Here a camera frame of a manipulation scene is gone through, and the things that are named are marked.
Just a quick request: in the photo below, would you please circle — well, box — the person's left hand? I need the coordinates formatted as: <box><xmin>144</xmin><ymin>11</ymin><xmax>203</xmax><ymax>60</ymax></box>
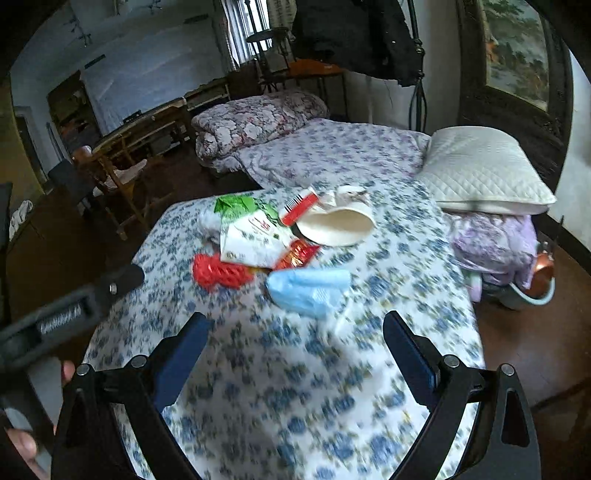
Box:
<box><xmin>1</xmin><ymin>357</ymin><xmax>75</xmax><ymax>479</ymax></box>

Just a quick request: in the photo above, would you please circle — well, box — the light blue plastic wrapper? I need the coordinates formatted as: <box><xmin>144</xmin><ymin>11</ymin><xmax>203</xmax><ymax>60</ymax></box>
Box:
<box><xmin>266</xmin><ymin>268</ymin><xmax>352</xmax><ymax>320</ymax></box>

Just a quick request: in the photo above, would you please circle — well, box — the orange stool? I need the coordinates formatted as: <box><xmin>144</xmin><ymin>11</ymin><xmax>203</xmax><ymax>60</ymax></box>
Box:
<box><xmin>287</xmin><ymin>59</ymin><xmax>346</xmax><ymax>97</ymax></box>

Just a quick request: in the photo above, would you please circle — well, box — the red white cigarette box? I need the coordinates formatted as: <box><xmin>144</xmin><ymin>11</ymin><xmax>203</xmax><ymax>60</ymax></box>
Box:
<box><xmin>279</xmin><ymin>187</ymin><xmax>320</xmax><ymax>227</ymax></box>

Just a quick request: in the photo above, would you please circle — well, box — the white mahjong snack packet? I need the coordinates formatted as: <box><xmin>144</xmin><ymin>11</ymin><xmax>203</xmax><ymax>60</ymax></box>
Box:
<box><xmin>221</xmin><ymin>210</ymin><xmax>296</xmax><ymax>269</ymax></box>

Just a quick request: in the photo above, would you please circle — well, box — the blue floral bed sheet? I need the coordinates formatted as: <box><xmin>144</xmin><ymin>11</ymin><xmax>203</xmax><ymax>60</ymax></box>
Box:
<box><xmin>84</xmin><ymin>178</ymin><xmax>484</xmax><ymax>479</ymax></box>

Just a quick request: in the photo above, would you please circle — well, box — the folded dark floral quilt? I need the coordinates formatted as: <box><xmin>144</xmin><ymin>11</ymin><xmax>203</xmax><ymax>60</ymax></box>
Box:
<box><xmin>191</xmin><ymin>88</ymin><xmax>329</xmax><ymax>161</ymax></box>

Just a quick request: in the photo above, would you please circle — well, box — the green white snack bag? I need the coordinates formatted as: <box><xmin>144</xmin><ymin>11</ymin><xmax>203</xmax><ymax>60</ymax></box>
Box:
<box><xmin>213</xmin><ymin>195</ymin><xmax>288</xmax><ymax>239</ymax></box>

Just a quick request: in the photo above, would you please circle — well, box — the wooden chair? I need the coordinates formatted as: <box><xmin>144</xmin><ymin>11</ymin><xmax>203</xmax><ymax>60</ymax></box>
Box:
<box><xmin>71</xmin><ymin>145</ymin><xmax>160</xmax><ymax>241</ymax></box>

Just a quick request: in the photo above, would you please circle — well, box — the small red snack packet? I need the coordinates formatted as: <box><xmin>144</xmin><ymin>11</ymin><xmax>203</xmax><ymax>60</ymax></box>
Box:
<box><xmin>273</xmin><ymin>239</ymin><xmax>321</xmax><ymax>270</ymax></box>

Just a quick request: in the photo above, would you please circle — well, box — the white quilted pillow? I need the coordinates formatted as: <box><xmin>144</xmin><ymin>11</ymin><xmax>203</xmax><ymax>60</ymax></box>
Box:
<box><xmin>418</xmin><ymin>126</ymin><xmax>556</xmax><ymax>216</ymax></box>

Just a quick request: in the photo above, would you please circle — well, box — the wooden desk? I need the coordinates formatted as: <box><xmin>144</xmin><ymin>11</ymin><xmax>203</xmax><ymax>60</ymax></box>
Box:
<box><xmin>92</xmin><ymin>78</ymin><xmax>230</xmax><ymax>159</ymax></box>

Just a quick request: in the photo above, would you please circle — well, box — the light green basin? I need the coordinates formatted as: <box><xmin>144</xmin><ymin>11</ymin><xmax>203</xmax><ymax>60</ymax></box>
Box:
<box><xmin>463</xmin><ymin>270</ymin><xmax>556</xmax><ymax>311</ymax></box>

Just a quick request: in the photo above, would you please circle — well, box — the framed landscape painting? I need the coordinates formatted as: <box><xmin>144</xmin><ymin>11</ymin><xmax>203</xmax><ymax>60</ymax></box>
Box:
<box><xmin>456</xmin><ymin>0</ymin><xmax>573</xmax><ymax>191</ymax></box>

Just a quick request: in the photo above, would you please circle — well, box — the purple clothes pile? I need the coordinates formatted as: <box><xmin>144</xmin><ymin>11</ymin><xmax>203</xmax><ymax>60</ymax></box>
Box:
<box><xmin>444</xmin><ymin>212</ymin><xmax>538</xmax><ymax>289</ymax></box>

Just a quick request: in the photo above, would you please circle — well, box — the copper pot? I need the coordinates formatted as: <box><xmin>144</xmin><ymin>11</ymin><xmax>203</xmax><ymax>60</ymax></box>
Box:
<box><xmin>525</xmin><ymin>241</ymin><xmax>555</xmax><ymax>299</ymax></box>

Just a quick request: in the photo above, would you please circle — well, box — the black hanging coat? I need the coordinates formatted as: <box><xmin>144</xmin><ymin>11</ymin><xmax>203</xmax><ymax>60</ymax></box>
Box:
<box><xmin>290</xmin><ymin>0</ymin><xmax>423</xmax><ymax>87</ymax></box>

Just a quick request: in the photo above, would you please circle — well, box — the purple floral blanket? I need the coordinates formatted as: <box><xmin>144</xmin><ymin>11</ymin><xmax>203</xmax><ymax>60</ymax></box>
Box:
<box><xmin>212</xmin><ymin>118</ymin><xmax>431</xmax><ymax>190</ymax></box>

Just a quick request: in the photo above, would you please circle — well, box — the cream paper bowl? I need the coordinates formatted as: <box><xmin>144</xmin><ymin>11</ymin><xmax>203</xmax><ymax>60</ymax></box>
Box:
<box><xmin>295</xmin><ymin>185</ymin><xmax>377</xmax><ymax>247</ymax></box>

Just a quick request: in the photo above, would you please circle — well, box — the red foam fruit net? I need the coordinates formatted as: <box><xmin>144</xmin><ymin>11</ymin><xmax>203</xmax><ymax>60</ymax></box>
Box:
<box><xmin>192</xmin><ymin>253</ymin><xmax>254</xmax><ymax>290</ymax></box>

